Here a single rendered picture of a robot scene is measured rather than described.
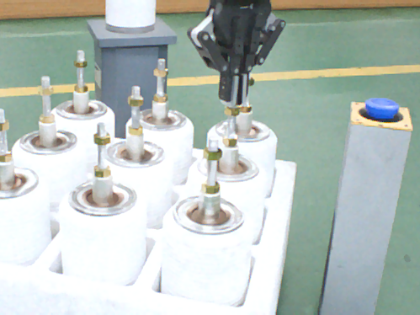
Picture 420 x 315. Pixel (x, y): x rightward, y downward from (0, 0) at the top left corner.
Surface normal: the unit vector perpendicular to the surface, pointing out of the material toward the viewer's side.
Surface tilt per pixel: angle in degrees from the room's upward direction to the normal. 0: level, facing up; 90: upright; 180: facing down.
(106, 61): 90
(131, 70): 90
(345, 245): 90
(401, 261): 0
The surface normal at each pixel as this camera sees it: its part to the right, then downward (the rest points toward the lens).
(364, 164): -0.27, 0.40
